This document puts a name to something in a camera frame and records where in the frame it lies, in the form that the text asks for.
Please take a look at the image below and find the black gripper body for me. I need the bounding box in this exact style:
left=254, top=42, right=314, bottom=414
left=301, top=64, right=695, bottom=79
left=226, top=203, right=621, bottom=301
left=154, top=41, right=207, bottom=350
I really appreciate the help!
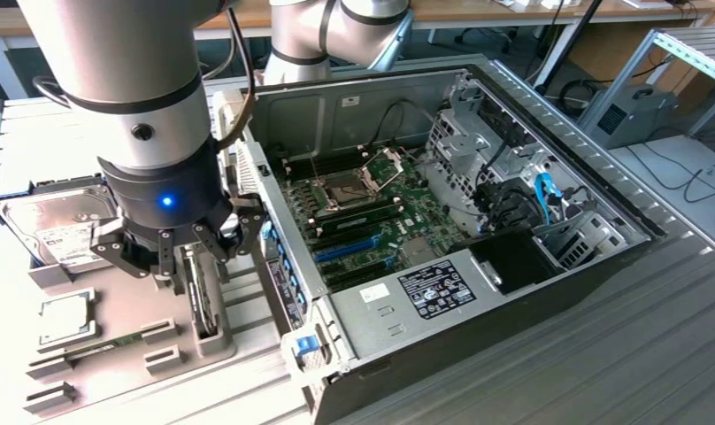
left=97, top=140, right=235, bottom=243

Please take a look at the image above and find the graphics card with metal bracket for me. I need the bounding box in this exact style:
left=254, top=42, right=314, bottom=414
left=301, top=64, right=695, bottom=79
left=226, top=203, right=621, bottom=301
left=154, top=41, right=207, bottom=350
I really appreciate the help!
left=177, top=247, right=222, bottom=338

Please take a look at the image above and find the grey parts rack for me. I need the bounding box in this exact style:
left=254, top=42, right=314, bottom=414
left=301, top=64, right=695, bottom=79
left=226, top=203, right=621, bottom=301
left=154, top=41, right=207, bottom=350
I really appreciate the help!
left=20, top=245, right=238, bottom=415

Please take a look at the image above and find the silver hard disk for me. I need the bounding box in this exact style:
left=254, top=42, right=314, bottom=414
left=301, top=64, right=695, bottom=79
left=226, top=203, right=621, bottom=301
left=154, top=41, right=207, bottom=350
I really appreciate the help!
left=0, top=183, right=122, bottom=272

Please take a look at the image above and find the green RAM stick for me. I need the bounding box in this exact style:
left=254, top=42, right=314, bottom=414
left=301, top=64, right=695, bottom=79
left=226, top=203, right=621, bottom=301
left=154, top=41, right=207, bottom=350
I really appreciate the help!
left=61, top=334, right=143, bottom=358

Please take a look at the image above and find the blue expansion slot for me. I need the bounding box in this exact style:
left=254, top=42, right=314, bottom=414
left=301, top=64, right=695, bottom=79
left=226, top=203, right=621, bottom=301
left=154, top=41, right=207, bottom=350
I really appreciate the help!
left=313, top=236, right=378, bottom=263

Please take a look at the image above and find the silver CPU chip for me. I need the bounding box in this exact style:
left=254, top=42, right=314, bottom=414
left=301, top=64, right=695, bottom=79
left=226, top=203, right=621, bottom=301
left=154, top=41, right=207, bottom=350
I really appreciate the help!
left=37, top=298, right=97, bottom=346

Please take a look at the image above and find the black expansion slot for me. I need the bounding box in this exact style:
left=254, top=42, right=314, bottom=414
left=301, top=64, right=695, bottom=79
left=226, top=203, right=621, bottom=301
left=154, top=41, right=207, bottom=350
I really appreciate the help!
left=326, top=267, right=398, bottom=291
left=319, top=259, right=389, bottom=278

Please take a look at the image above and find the black RAM slot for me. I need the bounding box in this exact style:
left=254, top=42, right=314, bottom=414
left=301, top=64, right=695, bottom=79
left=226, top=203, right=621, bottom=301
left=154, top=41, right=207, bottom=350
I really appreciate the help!
left=281, top=152, right=367, bottom=172
left=285, top=161, right=370, bottom=181
left=309, top=198, right=398, bottom=220

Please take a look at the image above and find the black RAM stick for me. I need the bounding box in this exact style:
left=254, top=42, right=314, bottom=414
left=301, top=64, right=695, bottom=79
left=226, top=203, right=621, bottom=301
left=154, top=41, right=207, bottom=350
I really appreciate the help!
left=318, top=210, right=405, bottom=236

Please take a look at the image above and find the CPU socket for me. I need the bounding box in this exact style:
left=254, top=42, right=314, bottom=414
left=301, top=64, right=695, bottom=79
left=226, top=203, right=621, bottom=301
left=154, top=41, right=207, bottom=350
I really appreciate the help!
left=313, top=170, right=374, bottom=209

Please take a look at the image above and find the grey power supply unit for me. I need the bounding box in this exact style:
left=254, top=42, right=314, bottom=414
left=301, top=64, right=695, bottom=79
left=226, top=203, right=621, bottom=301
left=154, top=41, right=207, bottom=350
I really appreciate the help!
left=326, top=247, right=510, bottom=362

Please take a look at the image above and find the silver chipset heat sink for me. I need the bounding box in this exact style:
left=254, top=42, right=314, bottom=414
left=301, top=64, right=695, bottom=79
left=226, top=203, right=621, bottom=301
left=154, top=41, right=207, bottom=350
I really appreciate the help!
left=401, top=238, right=447, bottom=262

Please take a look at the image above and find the green motherboard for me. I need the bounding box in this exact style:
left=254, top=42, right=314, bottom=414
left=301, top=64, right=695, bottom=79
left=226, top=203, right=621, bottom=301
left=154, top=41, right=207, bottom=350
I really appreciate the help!
left=277, top=145, right=482, bottom=293

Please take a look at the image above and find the metal socket cover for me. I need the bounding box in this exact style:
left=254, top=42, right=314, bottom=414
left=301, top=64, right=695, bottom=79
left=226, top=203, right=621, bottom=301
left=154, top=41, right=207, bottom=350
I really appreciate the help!
left=359, top=148, right=406, bottom=187

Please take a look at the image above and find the open black PC case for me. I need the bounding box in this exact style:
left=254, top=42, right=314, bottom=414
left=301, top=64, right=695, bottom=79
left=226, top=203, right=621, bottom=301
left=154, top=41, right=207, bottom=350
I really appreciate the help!
left=213, top=52, right=670, bottom=425

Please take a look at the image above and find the slotted metal disk bay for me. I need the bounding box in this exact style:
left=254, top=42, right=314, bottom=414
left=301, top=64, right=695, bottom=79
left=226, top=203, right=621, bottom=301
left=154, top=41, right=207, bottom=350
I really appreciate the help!
left=534, top=210, right=651, bottom=272

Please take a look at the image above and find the office chair black base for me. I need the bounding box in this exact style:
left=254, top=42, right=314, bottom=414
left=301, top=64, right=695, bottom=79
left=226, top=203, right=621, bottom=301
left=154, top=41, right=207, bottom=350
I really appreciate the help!
left=427, top=25, right=519, bottom=57

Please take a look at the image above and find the grey box with vent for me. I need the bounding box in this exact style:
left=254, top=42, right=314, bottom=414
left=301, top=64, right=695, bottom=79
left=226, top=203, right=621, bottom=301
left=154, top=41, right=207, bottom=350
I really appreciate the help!
left=593, top=83, right=680, bottom=150

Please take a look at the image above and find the black stand pole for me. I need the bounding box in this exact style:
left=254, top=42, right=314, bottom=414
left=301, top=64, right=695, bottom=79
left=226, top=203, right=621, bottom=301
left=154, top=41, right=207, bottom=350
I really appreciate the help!
left=538, top=0, right=606, bottom=88

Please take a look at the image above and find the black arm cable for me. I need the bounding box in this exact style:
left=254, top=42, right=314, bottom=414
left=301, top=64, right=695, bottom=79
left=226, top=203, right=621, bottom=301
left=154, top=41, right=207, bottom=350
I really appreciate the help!
left=30, top=6, right=258, bottom=150

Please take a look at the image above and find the black looped wire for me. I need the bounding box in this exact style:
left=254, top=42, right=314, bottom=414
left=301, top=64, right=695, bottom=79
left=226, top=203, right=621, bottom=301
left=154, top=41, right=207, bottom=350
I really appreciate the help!
left=373, top=99, right=439, bottom=147

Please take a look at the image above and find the black power wire bundle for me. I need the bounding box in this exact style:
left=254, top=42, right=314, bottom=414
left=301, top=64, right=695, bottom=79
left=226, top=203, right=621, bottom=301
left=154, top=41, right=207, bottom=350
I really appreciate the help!
left=473, top=179, right=542, bottom=234

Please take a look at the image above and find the blue wire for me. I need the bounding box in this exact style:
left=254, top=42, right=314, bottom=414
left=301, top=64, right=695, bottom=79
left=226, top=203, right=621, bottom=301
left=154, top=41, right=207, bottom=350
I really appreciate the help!
left=534, top=172, right=557, bottom=227

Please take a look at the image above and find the black coiled cable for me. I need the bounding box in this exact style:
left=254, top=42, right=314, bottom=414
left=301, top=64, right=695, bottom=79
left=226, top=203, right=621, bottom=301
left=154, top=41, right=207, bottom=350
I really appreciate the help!
left=557, top=79, right=598, bottom=110

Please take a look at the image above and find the aluminium frame table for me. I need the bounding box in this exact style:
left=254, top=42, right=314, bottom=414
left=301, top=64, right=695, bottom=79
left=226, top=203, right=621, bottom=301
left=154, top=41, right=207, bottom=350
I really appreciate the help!
left=575, top=24, right=715, bottom=150

